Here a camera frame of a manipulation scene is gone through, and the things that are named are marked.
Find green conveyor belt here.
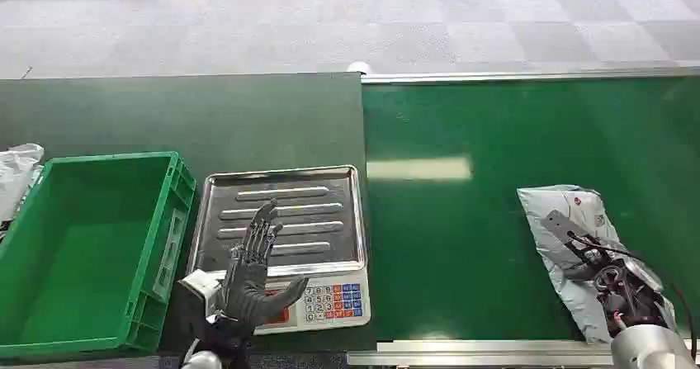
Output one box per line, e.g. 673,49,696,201
361,76,700,343

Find white electronic scale with keypad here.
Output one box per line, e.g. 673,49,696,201
252,267,372,337

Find grey plastic parcel bag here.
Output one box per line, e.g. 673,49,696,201
516,184,678,346

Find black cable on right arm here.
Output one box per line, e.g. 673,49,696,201
669,283,699,359

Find white plastic bag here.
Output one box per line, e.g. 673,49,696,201
0,143,45,231

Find steel scale weighing tray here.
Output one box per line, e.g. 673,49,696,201
187,165,368,278

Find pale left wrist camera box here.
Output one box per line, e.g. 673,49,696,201
179,270,223,314

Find aluminium conveyor side rail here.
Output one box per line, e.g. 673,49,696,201
346,339,700,369
361,66,700,85

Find green plastic crate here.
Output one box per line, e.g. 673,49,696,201
0,151,196,360

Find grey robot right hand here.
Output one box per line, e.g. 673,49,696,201
541,210,673,334

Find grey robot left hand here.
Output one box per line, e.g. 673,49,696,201
215,201,310,330

